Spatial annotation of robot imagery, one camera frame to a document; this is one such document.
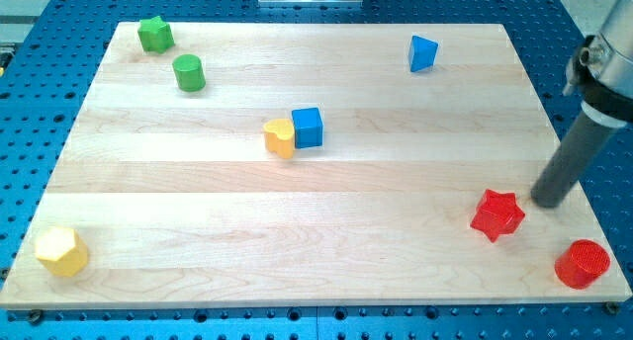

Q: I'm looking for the red cylinder block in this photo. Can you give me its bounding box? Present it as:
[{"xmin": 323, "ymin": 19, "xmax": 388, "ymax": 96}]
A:
[{"xmin": 554, "ymin": 239, "xmax": 610, "ymax": 290}]

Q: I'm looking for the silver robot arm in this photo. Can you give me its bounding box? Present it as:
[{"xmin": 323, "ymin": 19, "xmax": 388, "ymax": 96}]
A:
[{"xmin": 563, "ymin": 0, "xmax": 632, "ymax": 128}]

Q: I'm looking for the red star block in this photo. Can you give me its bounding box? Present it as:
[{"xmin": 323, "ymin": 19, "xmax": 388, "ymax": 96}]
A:
[{"xmin": 470, "ymin": 189, "xmax": 525, "ymax": 243}]

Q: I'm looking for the green star block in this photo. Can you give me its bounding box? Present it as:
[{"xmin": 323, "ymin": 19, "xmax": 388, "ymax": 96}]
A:
[{"xmin": 137, "ymin": 16, "xmax": 175, "ymax": 53}]

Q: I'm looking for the blue cube block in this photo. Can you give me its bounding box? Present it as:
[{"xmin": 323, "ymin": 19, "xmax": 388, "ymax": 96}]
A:
[{"xmin": 291, "ymin": 108, "xmax": 323, "ymax": 149}]

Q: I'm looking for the yellow heart block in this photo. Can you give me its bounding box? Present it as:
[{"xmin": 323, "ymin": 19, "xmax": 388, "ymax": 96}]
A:
[{"xmin": 263, "ymin": 118, "xmax": 295, "ymax": 159}]

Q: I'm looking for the wooden board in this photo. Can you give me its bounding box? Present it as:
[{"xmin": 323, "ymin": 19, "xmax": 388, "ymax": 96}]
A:
[{"xmin": 1, "ymin": 22, "xmax": 631, "ymax": 309}]

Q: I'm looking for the blue triangle block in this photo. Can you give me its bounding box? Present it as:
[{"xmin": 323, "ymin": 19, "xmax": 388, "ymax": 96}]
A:
[{"xmin": 408, "ymin": 36, "xmax": 439, "ymax": 72}]

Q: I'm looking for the green cylinder block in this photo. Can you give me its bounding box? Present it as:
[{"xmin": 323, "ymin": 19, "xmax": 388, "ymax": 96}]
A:
[{"xmin": 172, "ymin": 54, "xmax": 206, "ymax": 92}]

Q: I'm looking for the yellow hexagon block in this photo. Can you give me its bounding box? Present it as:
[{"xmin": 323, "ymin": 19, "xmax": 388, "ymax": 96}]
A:
[{"xmin": 35, "ymin": 227, "xmax": 89, "ymax": 277}]

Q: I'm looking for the grey pusher rod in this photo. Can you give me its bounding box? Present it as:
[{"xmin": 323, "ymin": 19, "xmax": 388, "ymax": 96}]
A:
[{"xmin": 530, "ymin": 112, "xmax": 618, "ymax": 208}]

